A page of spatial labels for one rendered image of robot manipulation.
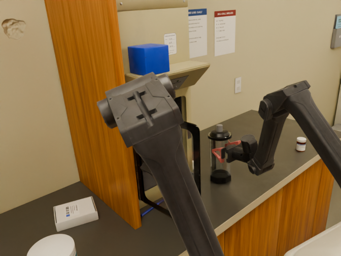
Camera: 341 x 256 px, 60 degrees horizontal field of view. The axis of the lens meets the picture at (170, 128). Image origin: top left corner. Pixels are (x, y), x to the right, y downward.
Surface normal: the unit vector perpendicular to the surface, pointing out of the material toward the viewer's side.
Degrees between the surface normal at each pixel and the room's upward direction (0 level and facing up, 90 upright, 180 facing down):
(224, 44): 90
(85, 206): 0
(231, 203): 0
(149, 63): 90
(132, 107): 23
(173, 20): 90
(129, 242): 0
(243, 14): 90
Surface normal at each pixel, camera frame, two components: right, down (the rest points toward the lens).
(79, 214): -0.05, -0.93
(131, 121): -0.24, -0.72
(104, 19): -0.76, 0.29
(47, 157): 0.65, 0.26
